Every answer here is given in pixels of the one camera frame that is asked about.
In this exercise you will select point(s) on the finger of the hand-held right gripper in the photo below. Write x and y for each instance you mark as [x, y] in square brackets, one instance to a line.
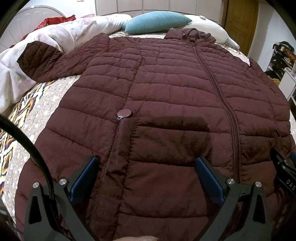
[277, 157]

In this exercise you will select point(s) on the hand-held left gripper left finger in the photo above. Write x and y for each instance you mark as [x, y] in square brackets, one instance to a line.
[85, 177]

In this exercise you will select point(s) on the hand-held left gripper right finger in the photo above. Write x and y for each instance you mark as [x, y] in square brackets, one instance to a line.
[209, 177]

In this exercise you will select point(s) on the maroon puffer jacket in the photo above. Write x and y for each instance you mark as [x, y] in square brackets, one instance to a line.
[161, 92]

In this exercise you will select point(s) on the person's left hand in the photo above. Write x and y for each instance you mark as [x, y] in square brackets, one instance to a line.
[138, 238]

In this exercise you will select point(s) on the patterned beige bedspread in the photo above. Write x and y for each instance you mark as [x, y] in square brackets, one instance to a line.
[46, 99]

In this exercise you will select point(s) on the cluttered white shelf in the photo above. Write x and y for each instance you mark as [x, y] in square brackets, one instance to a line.
[281, 60]

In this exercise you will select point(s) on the pink white duvet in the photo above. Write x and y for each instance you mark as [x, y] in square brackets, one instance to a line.
[69, 34]

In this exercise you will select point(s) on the wooden door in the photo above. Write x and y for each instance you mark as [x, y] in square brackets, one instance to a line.
[240, 18]

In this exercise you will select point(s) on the white plush pillow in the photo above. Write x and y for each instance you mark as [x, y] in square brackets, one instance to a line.
[208, 25]

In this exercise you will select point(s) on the red cloth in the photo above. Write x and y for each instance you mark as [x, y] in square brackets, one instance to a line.
[57, 20]

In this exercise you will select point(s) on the teal pillow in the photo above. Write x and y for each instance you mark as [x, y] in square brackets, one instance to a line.
[157, 22]

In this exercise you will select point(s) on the pink bed headboard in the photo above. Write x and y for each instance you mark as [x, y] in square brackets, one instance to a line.
[23, 20]

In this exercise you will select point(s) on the beige wardrobe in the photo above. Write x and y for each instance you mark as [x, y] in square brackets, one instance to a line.
[161, 4]

